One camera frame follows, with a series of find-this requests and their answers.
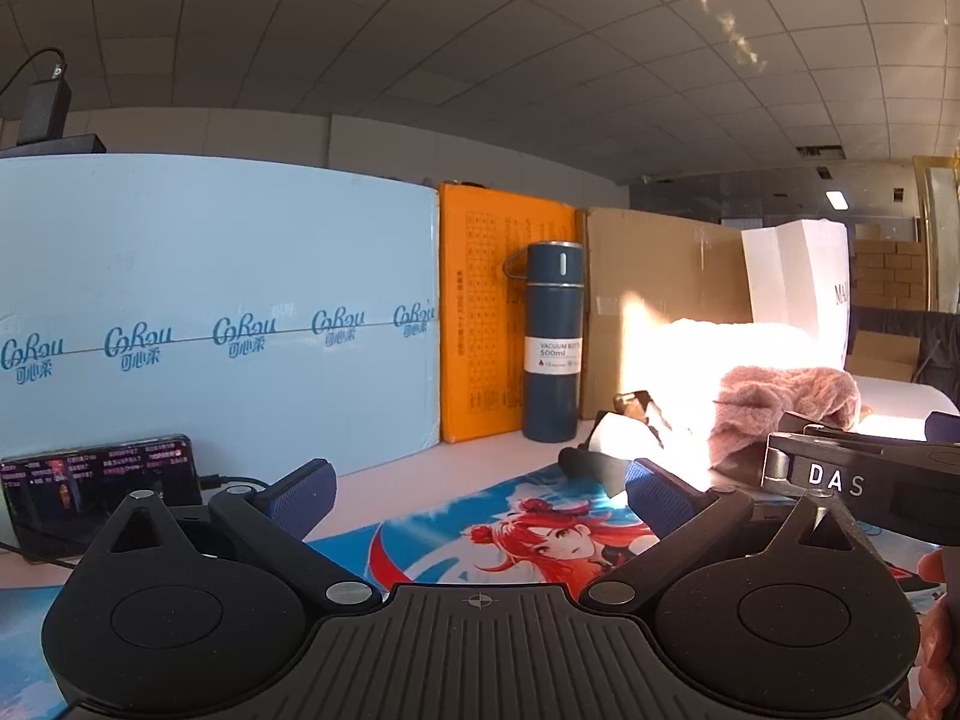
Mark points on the brown cardboard box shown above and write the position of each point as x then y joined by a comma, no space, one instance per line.
644,271

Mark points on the white paper bag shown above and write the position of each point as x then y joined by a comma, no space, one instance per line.
799,275

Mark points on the dark blue vacuum bottle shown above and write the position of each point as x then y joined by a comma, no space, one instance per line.
552,273

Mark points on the black power adapter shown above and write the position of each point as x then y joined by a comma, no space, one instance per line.
46,109

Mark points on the person's hand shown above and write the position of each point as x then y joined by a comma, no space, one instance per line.
938,654

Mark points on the pink fuzzy sweater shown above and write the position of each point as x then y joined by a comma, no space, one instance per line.
752,401

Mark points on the smartphone with lit screen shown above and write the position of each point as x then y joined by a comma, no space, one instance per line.
58,501

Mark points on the white folded garment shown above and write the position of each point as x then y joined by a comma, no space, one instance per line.
669,419

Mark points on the orange cardboard box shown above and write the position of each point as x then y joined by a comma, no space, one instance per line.
483,238

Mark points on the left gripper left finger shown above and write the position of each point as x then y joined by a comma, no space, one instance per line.
268,528

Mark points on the anime print desk mat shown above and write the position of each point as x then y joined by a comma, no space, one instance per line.
161,619

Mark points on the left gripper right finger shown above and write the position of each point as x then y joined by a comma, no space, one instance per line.
694,528

